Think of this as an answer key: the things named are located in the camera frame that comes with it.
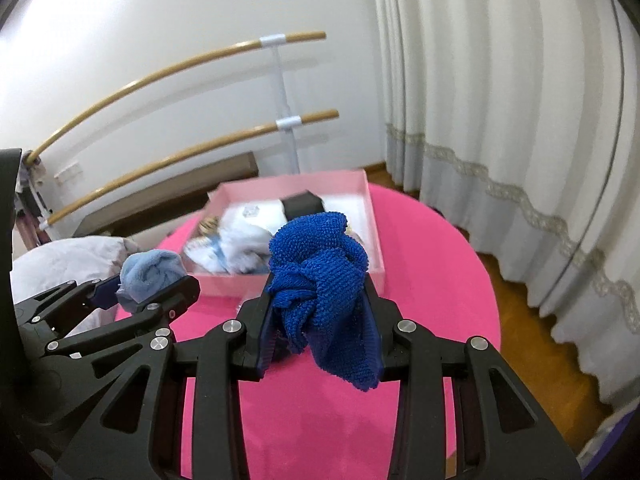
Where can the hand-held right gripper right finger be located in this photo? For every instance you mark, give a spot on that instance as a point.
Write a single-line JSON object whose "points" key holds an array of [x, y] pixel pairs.
{"points": [[392, 350]]}

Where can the pale grey quilt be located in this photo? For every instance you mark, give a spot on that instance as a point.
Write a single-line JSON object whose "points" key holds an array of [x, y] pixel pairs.
{"points": [[65, 260]]}

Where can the white barre post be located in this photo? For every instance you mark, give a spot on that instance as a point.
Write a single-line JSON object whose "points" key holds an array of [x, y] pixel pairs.
{"points": [[287, 122]]}

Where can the black case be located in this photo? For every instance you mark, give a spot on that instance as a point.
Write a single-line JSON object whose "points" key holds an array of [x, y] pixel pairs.
{"points": [[302, 205]]}

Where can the low cabinet with dark top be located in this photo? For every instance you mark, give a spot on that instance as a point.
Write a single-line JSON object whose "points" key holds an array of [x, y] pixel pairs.
{"points": [[200, 180]]}

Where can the light blue cloth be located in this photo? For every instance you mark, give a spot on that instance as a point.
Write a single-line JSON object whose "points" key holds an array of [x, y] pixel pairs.
{"points": [[150, 270]]}

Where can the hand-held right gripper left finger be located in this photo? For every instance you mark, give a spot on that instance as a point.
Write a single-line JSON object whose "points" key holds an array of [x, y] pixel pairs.
{"points": [[250, 345]]}

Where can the pink cardboard box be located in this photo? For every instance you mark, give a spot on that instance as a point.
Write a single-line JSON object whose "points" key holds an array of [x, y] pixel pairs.
{"points": [[330, 180]]}

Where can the light blue baby garment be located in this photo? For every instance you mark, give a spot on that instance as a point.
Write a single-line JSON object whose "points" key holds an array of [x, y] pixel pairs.
{"points": [[240, 240]]}

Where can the purple cloth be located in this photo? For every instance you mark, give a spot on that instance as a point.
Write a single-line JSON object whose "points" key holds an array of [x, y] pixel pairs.
{"points": [[600, 440]]}

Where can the long wooden barre rail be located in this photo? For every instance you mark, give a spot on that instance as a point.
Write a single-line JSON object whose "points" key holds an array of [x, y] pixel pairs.
{"points": [[300, 37]]}

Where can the round pink table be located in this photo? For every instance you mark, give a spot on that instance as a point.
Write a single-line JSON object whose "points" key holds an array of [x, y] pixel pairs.
{"points": [[440, 285]]}

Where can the blue knit cloth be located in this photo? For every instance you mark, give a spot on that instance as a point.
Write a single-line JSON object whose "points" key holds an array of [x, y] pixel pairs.
{"points": [[320, 270]]}

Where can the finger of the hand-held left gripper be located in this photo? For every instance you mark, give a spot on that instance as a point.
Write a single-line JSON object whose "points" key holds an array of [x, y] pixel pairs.
{"points": [[170, 300], [107, 294]]}

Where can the white curtain with lace trim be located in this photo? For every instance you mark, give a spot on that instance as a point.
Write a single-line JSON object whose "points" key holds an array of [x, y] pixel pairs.
{"points": [[475, 85]]}

